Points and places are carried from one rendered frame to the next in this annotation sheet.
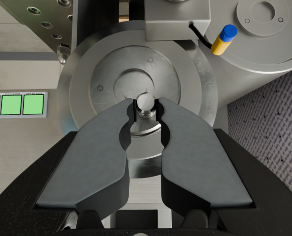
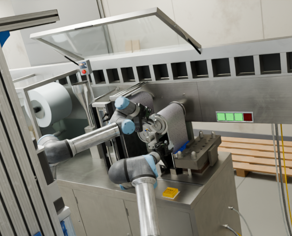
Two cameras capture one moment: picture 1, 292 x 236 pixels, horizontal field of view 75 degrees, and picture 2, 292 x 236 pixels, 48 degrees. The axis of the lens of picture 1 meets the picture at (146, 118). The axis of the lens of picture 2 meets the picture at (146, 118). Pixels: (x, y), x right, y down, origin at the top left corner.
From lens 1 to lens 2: 1.99 m
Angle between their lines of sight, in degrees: 39
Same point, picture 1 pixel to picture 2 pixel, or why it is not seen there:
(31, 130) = (221, 106)
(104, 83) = (159, 126)
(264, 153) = not seen: hidden behind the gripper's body
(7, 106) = (230, 116)
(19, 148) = (223, 100)
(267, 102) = not seen: hidden behind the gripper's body
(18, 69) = not seen: outside the picture
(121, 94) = (157, 124)
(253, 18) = (145, 133)
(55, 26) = (204, 143)
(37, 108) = (219, 114)
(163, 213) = (171, 78)
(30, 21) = (209, 144)
